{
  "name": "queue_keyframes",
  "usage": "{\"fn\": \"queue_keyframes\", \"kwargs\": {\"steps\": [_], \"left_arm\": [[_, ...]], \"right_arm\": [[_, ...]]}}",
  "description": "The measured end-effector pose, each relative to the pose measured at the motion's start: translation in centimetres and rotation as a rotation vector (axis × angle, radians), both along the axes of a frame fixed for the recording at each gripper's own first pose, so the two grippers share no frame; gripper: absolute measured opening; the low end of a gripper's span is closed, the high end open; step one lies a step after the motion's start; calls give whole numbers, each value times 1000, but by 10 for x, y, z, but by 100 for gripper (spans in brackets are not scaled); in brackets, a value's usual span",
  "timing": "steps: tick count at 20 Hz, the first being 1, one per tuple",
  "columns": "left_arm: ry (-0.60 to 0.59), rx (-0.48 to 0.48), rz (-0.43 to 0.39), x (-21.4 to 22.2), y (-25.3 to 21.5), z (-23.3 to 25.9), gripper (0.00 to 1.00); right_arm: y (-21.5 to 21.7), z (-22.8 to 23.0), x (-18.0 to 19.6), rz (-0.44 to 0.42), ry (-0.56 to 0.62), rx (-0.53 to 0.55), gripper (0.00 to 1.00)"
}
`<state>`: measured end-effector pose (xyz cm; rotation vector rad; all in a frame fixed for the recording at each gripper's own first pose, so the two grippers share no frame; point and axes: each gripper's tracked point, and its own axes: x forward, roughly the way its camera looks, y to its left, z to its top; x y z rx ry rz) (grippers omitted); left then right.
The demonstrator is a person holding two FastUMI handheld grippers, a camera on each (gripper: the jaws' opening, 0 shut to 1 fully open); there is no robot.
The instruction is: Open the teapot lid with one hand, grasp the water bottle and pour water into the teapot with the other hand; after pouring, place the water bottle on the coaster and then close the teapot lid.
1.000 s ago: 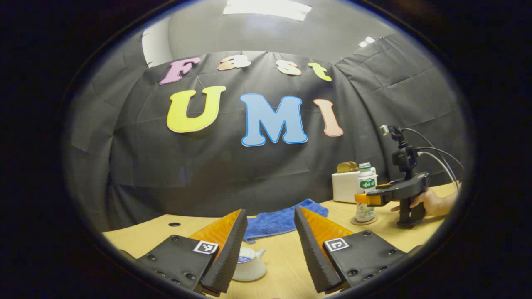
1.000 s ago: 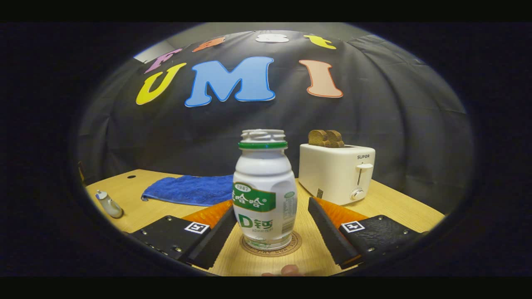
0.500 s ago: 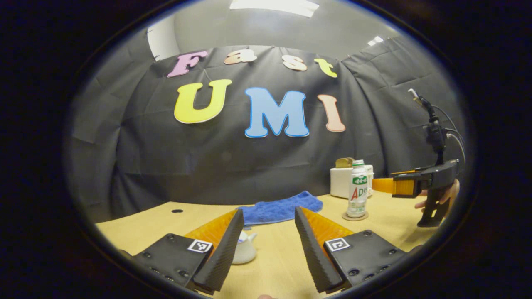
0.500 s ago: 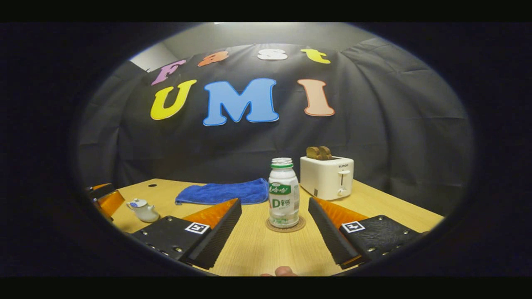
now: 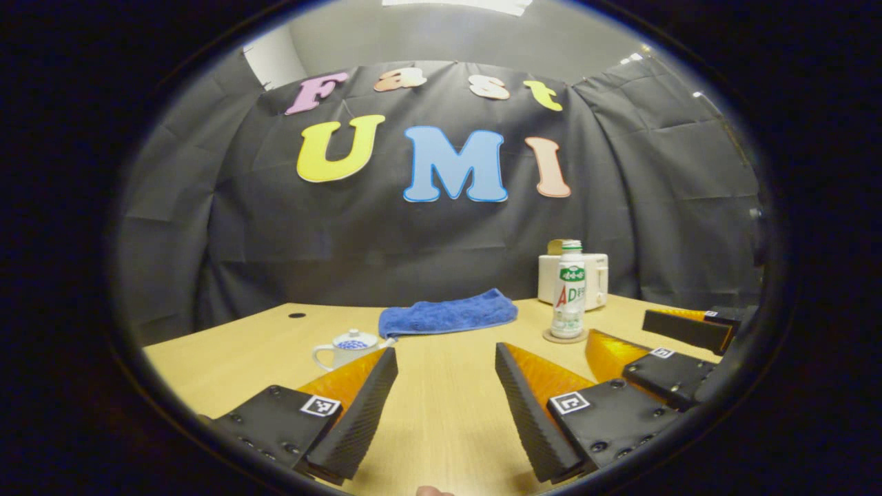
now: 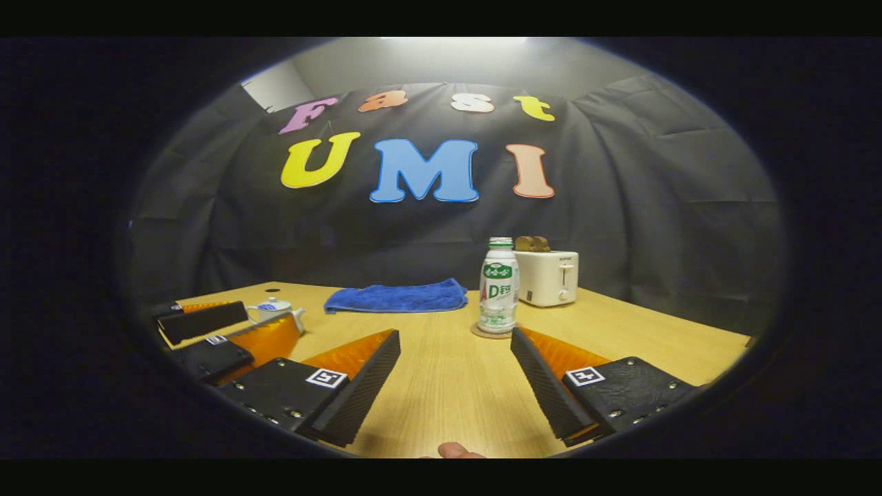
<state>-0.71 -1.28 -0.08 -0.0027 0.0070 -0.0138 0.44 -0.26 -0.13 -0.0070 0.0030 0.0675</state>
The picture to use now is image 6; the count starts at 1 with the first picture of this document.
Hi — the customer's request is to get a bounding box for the black backdrop cloth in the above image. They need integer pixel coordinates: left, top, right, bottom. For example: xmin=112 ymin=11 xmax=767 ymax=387
xmin=127 ymin=72 xmax=786 ymax=338

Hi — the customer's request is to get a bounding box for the white toaster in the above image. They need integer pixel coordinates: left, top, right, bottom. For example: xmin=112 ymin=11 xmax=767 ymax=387
xmin=513 ymin=250 xmax=580 ymax=308

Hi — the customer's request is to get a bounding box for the white water bottle green label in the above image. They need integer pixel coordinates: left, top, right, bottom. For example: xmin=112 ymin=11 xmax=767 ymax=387
xmin=478 ymin=237 xmax=520 ymax=335

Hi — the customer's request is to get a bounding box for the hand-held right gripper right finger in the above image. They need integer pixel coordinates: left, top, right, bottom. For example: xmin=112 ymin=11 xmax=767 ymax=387
xmin=510 ymin=327 xmax=698 ymax=447

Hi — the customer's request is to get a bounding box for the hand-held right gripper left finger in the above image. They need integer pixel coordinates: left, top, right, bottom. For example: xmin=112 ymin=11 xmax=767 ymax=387
xmin=217 ymin=329 xmax=402 ymax=447

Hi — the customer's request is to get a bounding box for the blue towel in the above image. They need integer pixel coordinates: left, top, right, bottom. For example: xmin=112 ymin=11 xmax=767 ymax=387
xmin=324 ymin=278 xmax=469 ymax=315

